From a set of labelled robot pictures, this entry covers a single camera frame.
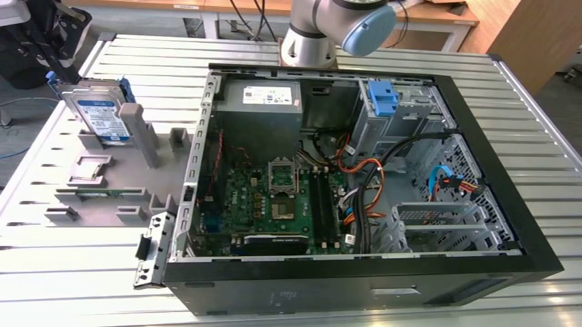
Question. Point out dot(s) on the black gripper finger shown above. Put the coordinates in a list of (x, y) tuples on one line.
[(68, 69)]

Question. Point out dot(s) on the hard disk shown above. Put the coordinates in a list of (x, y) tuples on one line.
[(101, 116)]

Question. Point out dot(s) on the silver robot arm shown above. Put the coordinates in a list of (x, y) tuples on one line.
[(308, 44)]

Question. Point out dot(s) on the metal disk bay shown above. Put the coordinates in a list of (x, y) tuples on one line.
[(445, 227)]

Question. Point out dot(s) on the silver CPU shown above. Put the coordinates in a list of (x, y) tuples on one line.
[(86, 172)]

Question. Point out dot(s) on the grey parts rack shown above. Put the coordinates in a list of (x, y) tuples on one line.
[(130, 170)]

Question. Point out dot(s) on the green RAM stick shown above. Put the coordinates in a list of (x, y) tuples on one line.
[(100, 194)]

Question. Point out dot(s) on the grey power supply unit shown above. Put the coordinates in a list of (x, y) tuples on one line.
[(263, 133)]

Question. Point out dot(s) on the green motherboard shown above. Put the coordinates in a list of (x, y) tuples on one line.
[(245, 190)]

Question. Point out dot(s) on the black graphics card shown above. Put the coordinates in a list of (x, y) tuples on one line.
[(272, 242)]

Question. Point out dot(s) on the black RAM slot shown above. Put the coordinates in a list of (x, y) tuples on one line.
[(331, 207), (319, 207)]

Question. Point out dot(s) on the blue plastic drive latch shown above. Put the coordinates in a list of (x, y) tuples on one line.
[(381, 98)]

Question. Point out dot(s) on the silver drive cage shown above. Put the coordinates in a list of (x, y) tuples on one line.
[(408, 116)]

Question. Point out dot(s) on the wooden desk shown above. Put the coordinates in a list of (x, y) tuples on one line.
[(436, 15)]

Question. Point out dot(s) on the black open PC case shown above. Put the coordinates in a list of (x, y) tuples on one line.
[(317, 289)]

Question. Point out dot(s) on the wooden cabinet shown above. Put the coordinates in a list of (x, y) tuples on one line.
[(522, 34)]

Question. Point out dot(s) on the silver card retention bracket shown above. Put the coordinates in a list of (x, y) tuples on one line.
[(156, 238)]

